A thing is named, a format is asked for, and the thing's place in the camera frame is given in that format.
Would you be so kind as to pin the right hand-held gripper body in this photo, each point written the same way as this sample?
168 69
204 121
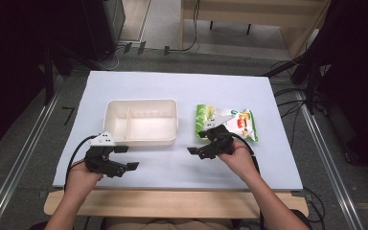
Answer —
218 140

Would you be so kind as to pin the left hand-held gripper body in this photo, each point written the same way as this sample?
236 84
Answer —
99 159

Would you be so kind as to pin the person's left hand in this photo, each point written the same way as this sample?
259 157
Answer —
81 180

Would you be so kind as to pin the person's right hand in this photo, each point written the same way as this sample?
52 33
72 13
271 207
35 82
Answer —
241 161

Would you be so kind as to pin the green snack packet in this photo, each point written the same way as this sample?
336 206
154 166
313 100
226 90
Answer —
246 124

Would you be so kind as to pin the white divided plastic container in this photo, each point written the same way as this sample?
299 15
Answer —
140 123

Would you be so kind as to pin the light wooden table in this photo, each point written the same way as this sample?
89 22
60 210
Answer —
172 204

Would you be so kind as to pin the person's beige clothing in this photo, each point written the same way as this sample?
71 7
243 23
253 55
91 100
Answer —
166 224

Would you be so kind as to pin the black metal stand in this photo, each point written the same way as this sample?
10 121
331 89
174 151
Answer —
48 80
311 83

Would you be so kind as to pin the black cabinet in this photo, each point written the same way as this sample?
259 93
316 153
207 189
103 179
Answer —
103 25

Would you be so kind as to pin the light wooden bench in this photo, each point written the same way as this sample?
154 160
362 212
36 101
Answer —
236 9

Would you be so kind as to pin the dark curtain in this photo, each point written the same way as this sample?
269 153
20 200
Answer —
9 64
357 80

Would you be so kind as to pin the aluminium floor rail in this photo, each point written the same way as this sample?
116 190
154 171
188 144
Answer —
329 159
22 150

